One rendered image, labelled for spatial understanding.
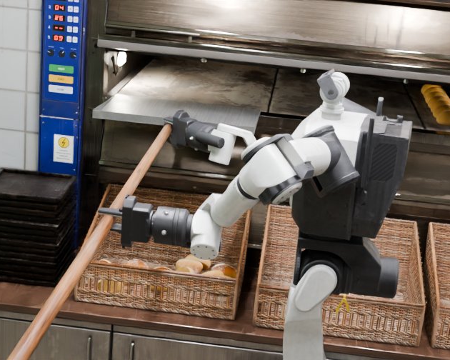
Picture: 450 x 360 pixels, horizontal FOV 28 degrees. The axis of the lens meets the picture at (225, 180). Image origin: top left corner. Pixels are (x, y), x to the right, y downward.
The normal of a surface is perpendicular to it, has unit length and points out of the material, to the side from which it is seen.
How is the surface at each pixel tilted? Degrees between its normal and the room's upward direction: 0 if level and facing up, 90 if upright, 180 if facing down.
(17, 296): 0
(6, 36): 90
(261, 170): 66
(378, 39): 70
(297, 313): 90
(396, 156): 90
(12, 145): 90
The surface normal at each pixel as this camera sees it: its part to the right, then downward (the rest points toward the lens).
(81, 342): -0.10, 0.29
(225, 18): -0.07, -0.04
